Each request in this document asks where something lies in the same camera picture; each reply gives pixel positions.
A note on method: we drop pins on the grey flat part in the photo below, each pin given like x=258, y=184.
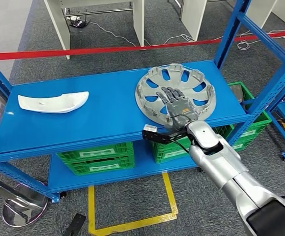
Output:
x=236, y=93

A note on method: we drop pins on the black router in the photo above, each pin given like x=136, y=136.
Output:
x=78, y=23

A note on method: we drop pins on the white desk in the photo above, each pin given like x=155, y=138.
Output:
x=193, y=16
x=261, y=9
x=59, y=26

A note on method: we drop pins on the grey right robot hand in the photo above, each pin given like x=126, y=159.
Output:
x=179, y=109

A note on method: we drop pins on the white curved plastic part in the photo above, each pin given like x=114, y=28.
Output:
x=53, y=103

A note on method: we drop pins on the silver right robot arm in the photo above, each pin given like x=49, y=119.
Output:
x=231, y=169

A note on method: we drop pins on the robot left foot plate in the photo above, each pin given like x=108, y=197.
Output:
x=75, y=224

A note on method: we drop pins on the red barrier belt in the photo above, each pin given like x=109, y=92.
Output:
x=59, y=53

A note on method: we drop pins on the grey plastic wheel hubcap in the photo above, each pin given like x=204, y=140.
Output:
x=175, y=78

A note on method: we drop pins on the green plastic crate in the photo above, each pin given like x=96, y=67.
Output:
x=250, y=132
x=96, y=152
x=102, y=167
x=172, y=153
x=238, y=146
x=162, y=146

